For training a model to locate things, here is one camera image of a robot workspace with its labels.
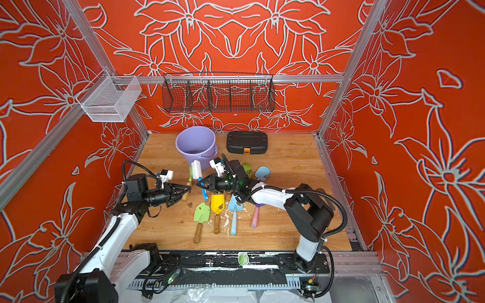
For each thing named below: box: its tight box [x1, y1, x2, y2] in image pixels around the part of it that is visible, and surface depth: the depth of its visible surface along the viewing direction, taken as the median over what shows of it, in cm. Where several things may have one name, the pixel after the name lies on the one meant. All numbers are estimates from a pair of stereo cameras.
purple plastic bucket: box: [175, 125, 219, 171], surface depth 100 cm
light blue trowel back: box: [254, 165, 271, 182], surface depth 102 cm
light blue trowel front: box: [228, 193, 244, 235], surface depth 89 cm
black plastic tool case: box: [226, 131, 269, 156], surface depth 111 cm
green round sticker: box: [238, 252, 250, 266], surface depth 76 cm
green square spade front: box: [193, 202, 211, 244], surface depth 87 cm
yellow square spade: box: [210, 193, 226, 235], surface depth 90 cm
